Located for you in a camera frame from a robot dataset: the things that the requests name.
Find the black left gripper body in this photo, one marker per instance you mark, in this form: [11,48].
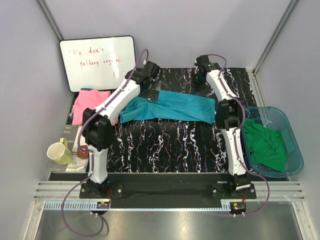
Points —
[145,90]

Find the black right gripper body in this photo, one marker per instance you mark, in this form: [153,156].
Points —
[198,83]

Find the teal t shirt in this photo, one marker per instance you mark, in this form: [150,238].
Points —
[170,105]

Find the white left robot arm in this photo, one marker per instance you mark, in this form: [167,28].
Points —
[97,123]

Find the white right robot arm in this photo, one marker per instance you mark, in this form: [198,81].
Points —
[229,118]

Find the white dry erase board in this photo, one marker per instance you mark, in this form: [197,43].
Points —
[97,63]

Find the pink folded t shirt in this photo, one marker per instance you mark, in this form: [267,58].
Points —
[87,99]

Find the black white manual booklet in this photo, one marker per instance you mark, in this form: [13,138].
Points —
[77,165]

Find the brown cube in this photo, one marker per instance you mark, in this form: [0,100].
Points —
[83,152]

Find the green t shirt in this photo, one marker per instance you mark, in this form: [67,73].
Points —
[266,146]

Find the teal plastic basin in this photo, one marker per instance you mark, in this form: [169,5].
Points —
[275,119]

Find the yellow green mug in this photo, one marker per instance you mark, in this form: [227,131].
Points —
[59,152]

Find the aluminium frame rail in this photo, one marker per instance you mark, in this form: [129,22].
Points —
[258,191]

